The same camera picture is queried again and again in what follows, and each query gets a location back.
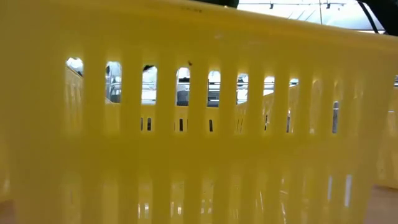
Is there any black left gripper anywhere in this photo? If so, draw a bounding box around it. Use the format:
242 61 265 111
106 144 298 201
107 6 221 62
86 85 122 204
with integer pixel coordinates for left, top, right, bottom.
192 0 240 9

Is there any yellow plastic slotted basket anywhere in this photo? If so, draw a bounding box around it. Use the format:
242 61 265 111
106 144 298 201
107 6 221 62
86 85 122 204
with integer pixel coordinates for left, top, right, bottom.
376 93 398 189
0 0 398 224

